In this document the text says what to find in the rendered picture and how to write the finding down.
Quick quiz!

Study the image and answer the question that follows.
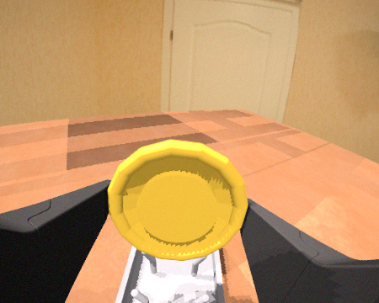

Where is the grey dish rack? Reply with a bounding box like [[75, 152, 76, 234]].
[[115, 246, 224, 303]]

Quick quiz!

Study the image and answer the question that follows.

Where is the yellow plate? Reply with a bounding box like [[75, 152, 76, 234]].
[[108, 139, 249, 262]]

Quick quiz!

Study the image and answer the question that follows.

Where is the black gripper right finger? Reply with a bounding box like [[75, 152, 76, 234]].
[[240, 199, 379, 303]]

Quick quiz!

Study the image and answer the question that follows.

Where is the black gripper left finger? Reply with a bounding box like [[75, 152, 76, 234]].
[[0, 179, 112, 303]]

